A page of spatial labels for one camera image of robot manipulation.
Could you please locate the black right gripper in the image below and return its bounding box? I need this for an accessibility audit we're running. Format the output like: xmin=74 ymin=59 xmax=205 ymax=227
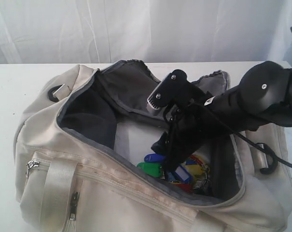
xmin=151 ymin=93 xmax=235 ymax=172

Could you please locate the white backdrop curtain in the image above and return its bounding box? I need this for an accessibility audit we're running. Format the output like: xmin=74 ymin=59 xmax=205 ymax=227
xmin=0 ymin=0 xmax=292 ymax=65

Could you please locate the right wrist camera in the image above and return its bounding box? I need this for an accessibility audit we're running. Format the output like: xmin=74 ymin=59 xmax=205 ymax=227
xmin=146 ymin=69 xmax=206 ymax=116

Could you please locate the beige canvas duffel bag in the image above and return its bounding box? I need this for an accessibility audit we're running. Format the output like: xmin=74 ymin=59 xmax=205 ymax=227
xmin=14 ymin=60 xmax=292 ymax=232

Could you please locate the colourful key tag bunch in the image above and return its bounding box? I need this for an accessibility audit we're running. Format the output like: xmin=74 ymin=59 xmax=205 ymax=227
xmin=137 ymin=153 xmax=211 ymax=195

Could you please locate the black camera cable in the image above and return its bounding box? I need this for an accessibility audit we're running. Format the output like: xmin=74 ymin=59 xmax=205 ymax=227
xmin=203 ymin=106 xmax=292 ymax=170

